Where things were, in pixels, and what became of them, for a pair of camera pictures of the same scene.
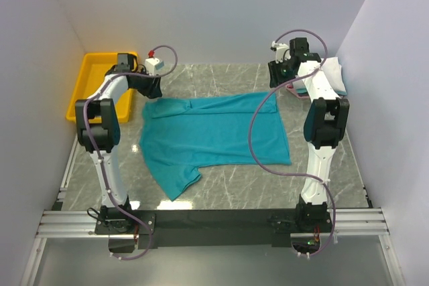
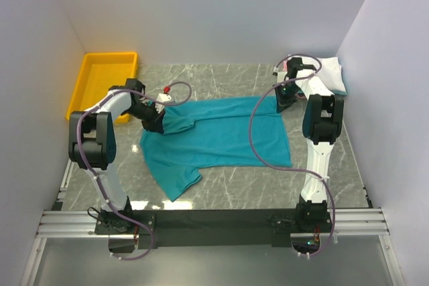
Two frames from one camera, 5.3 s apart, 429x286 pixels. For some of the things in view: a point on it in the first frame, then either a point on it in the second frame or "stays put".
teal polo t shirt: [178, 136] stays put
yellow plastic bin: [94, 67] stays put
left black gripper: [149, 86] → [154, 124]
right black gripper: [275, 74] → [283, 102]
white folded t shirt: [333, 72] stays put
